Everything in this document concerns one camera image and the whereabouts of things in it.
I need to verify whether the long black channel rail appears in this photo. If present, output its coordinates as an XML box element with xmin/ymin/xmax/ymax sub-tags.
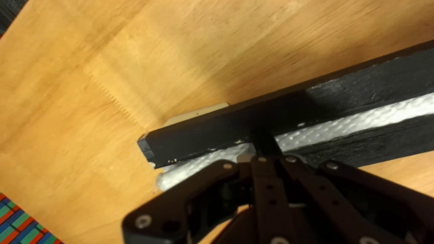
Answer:
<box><xmin>139</xmin><ymin>42</ymin><xmax>434</xmax><ymax>168</ymax></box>

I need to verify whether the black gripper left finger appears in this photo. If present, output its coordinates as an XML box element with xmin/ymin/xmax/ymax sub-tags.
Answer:
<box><xmin>253</xmin><ymin>131</ymin><xmax>269</xmax><ymax>156</ymax></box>

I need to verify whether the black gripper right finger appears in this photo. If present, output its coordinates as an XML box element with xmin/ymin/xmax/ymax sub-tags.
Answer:
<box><xmin>268</xmin><ymin>135</ymin><xmax>284</xmax><ymax>158</ymax></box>

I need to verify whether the white braided rope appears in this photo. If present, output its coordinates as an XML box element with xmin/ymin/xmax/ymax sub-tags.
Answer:
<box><xmin>157</xmin><ymin>91</ymin><xmax>434</xmax><ymax>193</ymax></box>

